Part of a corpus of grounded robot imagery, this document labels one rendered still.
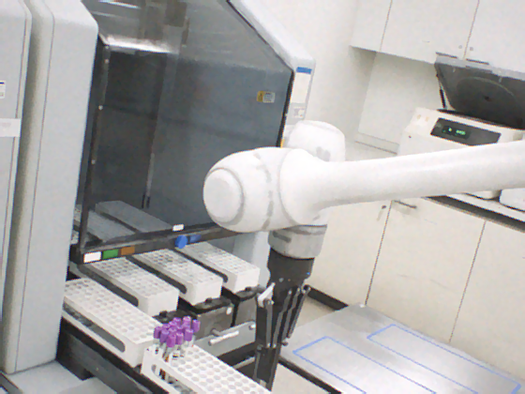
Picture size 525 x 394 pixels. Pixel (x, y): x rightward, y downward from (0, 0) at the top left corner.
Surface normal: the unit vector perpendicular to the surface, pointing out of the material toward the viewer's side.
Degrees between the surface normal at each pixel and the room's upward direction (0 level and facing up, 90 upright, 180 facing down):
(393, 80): 90
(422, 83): 90
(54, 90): 90
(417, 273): 90
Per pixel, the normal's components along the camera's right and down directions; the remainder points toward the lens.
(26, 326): 0.76, 0.30
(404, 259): -0.61, 0.07
